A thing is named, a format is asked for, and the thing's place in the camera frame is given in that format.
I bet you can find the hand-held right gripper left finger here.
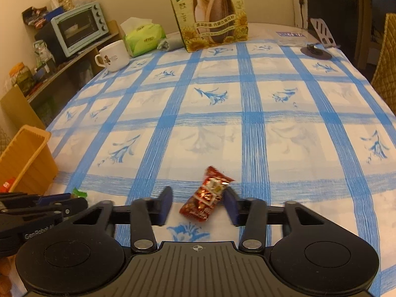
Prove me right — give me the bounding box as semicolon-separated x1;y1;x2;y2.
66;187;173;253

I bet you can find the large sunflower seed bag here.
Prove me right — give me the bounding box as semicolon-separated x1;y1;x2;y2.
163;0;249;53

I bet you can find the white mug with bear print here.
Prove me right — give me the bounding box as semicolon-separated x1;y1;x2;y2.
94;40;130;72

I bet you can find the person's left hand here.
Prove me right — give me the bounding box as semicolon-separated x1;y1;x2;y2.
0;257;14;288

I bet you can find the dark snack bag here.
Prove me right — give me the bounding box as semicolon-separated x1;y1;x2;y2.
22;6;51;30

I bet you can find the white phone stand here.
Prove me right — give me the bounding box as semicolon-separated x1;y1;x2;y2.
309;18;341;48

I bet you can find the wooden shelf cabinet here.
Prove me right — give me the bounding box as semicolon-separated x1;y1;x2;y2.
26;20;124;121

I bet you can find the large red snack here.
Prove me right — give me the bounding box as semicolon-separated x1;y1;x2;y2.
179;166;235;222

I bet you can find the wooden panel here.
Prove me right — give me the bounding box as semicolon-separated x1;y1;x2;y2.
0;84;47;130

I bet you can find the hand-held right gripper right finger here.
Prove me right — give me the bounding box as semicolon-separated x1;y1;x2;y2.
224;189;333;252

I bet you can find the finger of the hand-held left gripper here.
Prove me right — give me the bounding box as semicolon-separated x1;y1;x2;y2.
0;198;88;223
0;192;72;206

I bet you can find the blue printed card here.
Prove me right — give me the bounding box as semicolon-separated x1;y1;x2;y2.
276;30;306;38

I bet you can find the green tissue pack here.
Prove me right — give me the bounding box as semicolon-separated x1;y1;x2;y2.
120;17;168;58

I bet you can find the light blue toaster oven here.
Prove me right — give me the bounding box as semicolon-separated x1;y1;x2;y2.
50;1;110;58

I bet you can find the black round disc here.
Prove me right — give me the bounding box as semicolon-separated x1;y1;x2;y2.
301;44;331;60

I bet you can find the jar with orange lid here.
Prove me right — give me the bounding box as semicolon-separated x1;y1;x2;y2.
9;62;34;96

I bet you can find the grey cloth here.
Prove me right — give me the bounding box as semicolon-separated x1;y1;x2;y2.
156;34;186;51

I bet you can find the blue checked tablecloth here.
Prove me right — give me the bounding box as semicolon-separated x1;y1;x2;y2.
46;39;396;297

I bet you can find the beige quilted chair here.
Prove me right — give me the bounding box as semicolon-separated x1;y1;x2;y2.
371;12;396;107

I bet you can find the orange plastic tray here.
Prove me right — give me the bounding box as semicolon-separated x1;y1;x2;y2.
0;125;59;194

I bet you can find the red square snack packet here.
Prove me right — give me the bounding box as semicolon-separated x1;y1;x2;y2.
0;177;17;193

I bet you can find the green white pouch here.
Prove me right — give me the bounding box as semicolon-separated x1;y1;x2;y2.
32;41;55;69

